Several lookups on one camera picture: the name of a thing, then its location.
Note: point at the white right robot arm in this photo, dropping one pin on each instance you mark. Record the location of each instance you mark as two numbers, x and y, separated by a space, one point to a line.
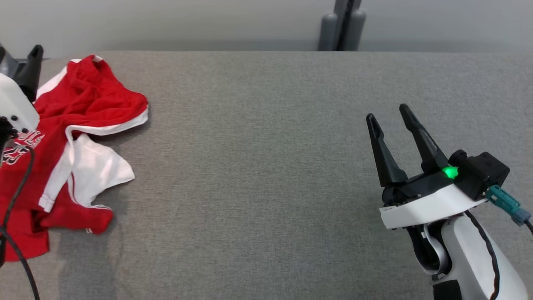
470 258

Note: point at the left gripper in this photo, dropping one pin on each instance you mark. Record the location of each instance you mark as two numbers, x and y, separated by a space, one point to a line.
16 104

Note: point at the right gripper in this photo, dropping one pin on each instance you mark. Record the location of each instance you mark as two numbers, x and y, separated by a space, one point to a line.
424 206

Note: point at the red shorts white stripe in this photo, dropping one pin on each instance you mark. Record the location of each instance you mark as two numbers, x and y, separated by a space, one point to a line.
95 96

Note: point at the grey partition post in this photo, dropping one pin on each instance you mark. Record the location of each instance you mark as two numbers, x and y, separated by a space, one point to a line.
329 33

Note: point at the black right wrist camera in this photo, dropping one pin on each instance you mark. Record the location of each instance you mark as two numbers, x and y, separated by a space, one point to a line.
483 173

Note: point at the red white printed shirt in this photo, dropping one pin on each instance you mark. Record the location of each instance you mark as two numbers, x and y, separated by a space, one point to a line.
25 196

